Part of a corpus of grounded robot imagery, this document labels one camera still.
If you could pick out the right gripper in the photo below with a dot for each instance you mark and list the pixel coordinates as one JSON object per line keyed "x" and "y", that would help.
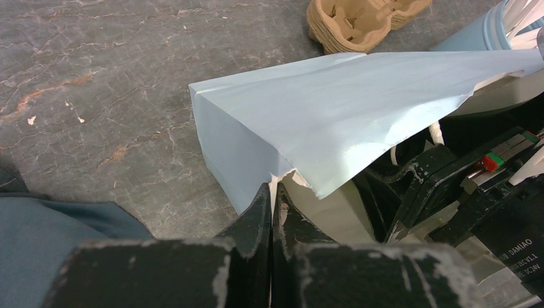
{"x": 477, "y": 180}

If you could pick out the light blue paper bag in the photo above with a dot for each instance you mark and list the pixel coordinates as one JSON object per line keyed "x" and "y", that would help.
{"x": 370, "y": 145}

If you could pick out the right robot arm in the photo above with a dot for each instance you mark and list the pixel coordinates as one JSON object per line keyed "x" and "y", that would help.
{"x": 513, "y": 232}

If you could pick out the blue cloth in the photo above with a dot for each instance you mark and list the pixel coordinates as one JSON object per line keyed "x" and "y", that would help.
{"x": 38, "y": 234}

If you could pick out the brown cardboard cup carrier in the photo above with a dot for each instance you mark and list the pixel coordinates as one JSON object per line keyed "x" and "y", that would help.
{"x": 358, "y": 26}

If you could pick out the blue straw holder cup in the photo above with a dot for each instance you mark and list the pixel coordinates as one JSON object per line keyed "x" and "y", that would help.
{"x": 487, "y": 33}

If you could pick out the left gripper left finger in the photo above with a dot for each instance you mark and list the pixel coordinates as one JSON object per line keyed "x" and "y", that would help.
{"x": 231, "y": 269}

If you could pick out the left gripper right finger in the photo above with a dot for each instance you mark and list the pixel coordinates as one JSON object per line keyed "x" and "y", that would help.
{"x": 312, "y": 270}

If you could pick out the white wrapped straws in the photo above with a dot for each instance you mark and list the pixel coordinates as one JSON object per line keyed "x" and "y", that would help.
{"x": 522, "y": 21}

